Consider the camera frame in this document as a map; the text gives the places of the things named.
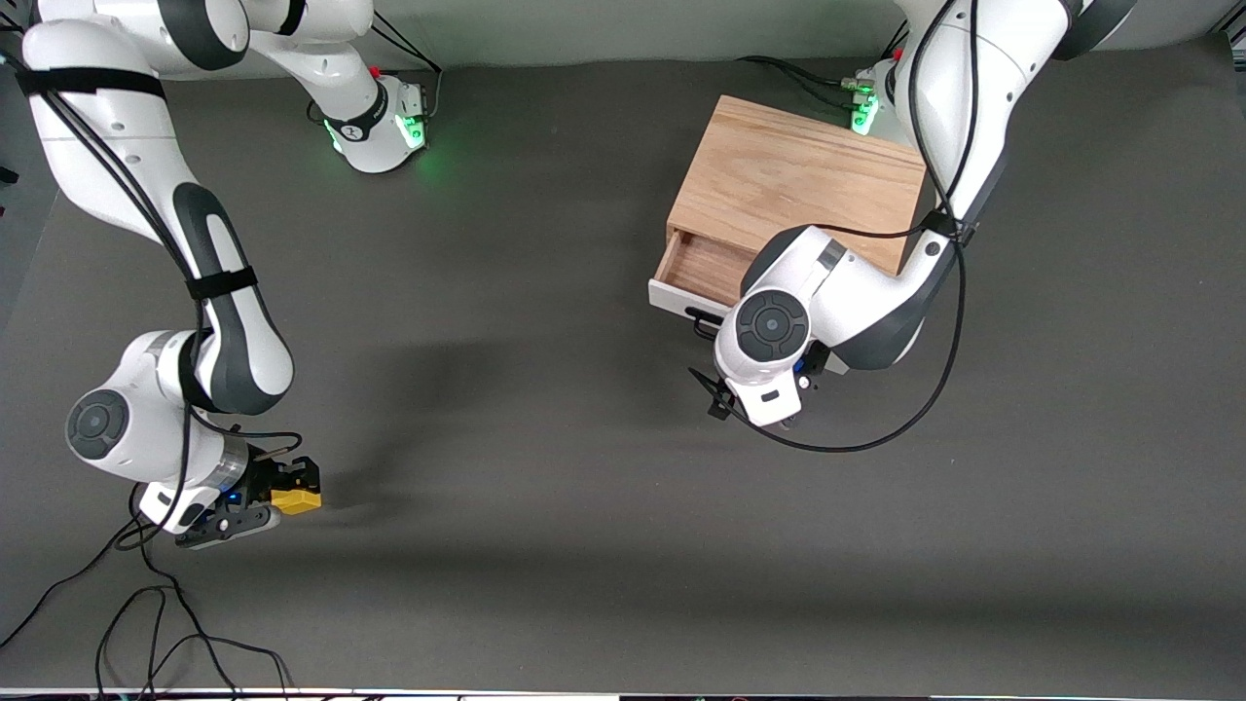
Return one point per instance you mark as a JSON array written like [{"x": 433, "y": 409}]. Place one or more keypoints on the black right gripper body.
[{"x": 261, "y": 475}]

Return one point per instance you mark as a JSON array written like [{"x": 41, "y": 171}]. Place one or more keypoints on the yellow wooden block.
[{"x": 297, "y": 501}]

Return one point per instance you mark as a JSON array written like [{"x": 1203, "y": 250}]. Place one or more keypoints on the wooden drawer with white front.
[{"x": 701, "y": 268}]

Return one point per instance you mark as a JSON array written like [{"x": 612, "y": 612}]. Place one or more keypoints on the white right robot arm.
[{"x": 234, "y": 331}]

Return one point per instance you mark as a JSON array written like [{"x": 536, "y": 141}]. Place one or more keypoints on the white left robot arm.
[{"x": 857, "y": 302}]

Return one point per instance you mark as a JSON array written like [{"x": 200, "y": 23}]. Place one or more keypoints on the wooden drawer cabinet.
[{"x": 779, "y": 175}]

